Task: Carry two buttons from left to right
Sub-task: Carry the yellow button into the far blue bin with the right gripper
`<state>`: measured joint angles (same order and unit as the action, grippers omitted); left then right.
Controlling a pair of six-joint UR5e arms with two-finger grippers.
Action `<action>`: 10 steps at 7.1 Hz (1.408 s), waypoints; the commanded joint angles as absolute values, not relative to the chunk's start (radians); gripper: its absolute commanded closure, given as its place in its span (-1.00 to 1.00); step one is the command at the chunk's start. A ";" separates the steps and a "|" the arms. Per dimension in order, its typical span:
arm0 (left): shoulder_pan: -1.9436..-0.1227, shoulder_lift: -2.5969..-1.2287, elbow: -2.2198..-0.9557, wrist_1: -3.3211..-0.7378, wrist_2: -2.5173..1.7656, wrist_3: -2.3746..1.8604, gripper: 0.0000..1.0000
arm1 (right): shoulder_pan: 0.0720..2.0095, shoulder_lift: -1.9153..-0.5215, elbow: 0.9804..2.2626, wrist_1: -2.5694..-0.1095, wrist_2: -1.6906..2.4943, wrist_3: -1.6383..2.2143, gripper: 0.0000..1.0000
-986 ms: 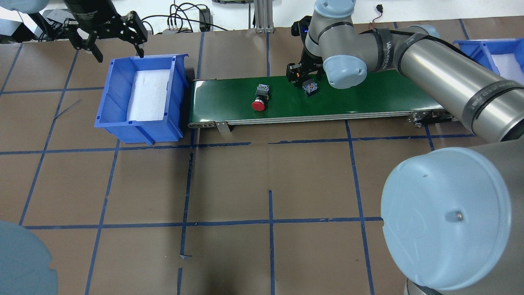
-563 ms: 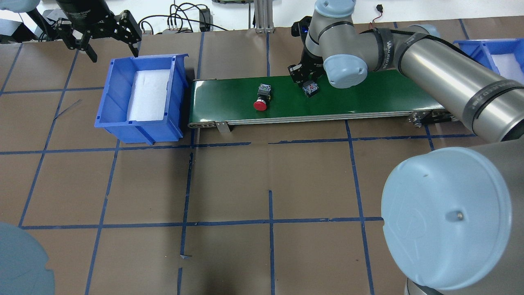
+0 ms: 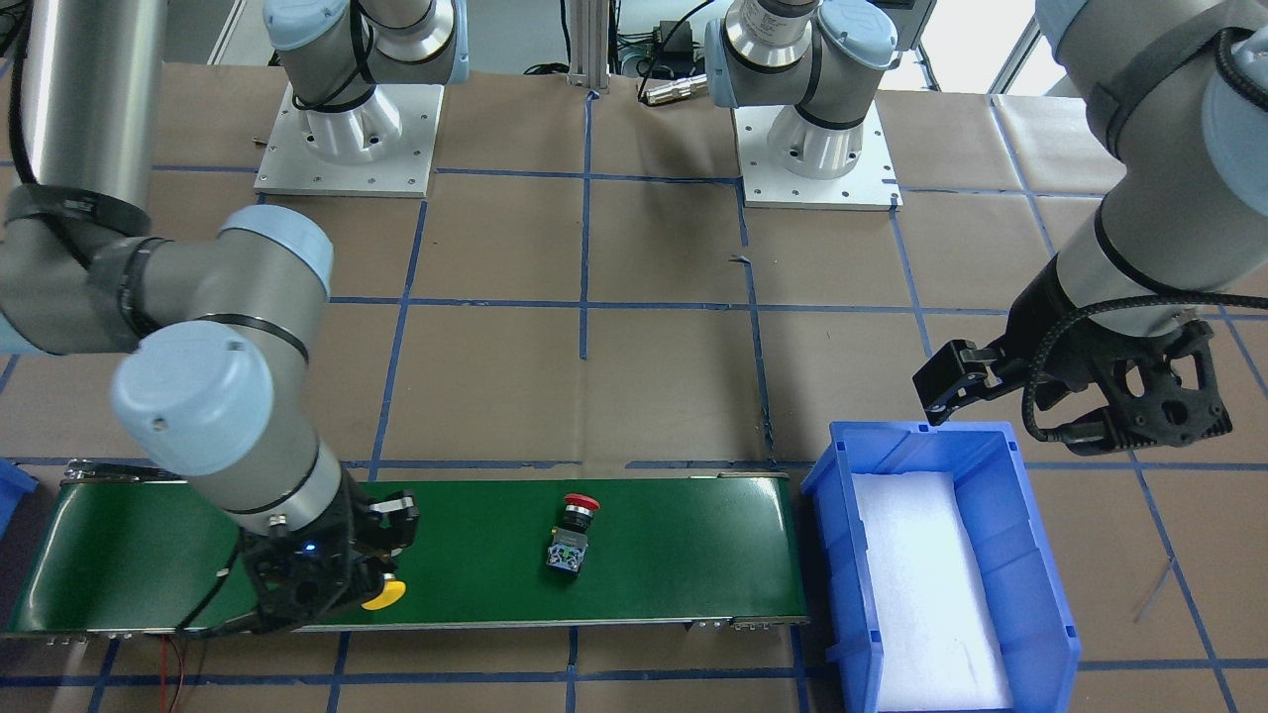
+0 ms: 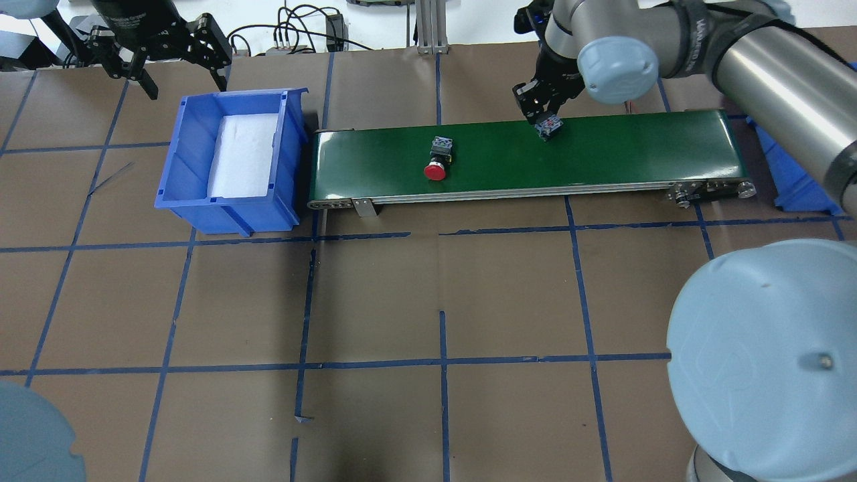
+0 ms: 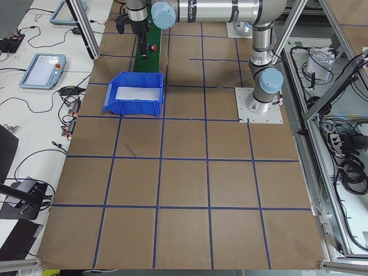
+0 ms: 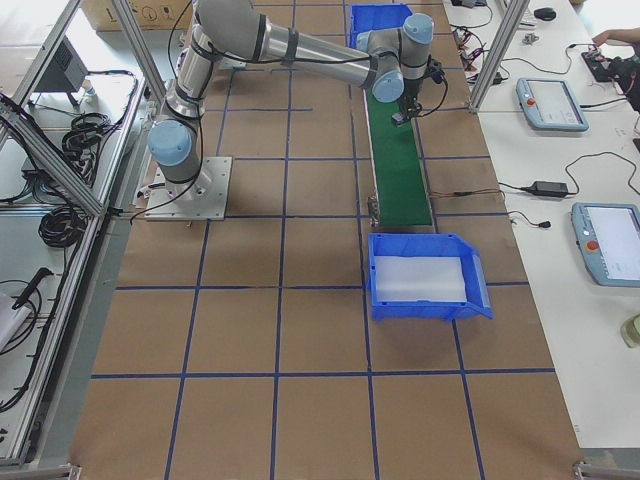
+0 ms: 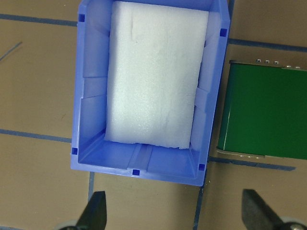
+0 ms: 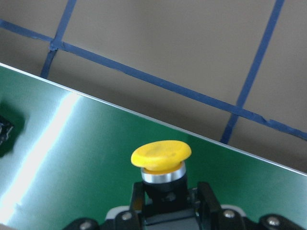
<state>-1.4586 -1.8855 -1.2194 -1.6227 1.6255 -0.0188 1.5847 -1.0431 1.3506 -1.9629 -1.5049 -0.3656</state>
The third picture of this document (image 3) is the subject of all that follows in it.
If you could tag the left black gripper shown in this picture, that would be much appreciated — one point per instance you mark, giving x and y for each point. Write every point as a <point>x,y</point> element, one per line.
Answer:
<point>1037,315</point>

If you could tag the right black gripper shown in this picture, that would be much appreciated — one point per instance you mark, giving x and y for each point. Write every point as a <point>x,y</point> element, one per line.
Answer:
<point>389,519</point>

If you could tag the yellow push button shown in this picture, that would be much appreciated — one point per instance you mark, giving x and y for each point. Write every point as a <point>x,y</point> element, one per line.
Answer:
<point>392,590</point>

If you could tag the red push button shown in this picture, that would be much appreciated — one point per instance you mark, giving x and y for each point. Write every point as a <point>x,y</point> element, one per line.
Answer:
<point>569,536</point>

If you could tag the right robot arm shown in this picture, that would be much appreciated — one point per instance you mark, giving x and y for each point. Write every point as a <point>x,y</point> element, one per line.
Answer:
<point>215,335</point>

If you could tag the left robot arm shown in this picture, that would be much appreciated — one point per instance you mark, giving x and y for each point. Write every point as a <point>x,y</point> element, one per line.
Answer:
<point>1175,90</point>

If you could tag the green conveyor belt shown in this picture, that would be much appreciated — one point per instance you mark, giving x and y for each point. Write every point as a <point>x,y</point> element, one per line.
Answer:
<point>135,557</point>

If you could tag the blue bin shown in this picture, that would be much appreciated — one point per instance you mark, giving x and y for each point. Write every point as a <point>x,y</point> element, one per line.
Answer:
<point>1040,645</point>
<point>16,484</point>

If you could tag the bin white foam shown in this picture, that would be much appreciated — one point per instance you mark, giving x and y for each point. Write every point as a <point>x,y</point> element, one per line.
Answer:
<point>941,650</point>

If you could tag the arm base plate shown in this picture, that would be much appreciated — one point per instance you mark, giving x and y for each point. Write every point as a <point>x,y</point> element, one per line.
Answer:
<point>786,163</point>
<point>382,149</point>

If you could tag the aluminium frame post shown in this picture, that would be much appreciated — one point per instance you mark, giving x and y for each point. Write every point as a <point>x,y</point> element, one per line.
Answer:
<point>590,46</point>

